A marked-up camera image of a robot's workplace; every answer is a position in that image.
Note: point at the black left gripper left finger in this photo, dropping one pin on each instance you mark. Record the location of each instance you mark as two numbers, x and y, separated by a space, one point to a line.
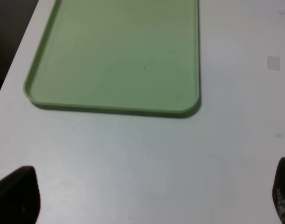
20 200

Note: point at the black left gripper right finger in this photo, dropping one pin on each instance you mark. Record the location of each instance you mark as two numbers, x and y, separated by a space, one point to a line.
278 190

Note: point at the light green plastic tray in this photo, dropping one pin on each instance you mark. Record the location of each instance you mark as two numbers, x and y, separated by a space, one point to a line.
118 56

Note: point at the clear tape piece left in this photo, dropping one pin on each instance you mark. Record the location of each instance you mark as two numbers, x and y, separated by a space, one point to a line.
273 63

